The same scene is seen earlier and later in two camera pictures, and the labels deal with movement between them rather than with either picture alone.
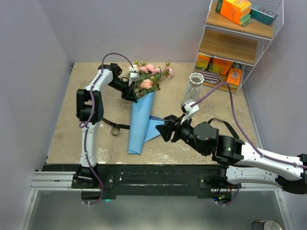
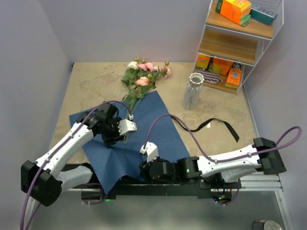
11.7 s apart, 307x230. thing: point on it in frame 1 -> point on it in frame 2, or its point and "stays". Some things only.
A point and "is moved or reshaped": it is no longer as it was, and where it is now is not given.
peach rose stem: (146, 86) -> (141, 82)
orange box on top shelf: (231, 9) stays
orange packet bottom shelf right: (234, 76) stays
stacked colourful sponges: (245, 17) stays
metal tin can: (268, 224) stays
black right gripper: (166, 129) -> (144, 167)
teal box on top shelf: (262, 15) stays
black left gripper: (128, 94) -> (116, 137)
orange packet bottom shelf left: (202, 62) stays
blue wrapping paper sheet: (143, 127) is moved or reshaped
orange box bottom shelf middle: (221, 66) stays
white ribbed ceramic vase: (194, 88) stays
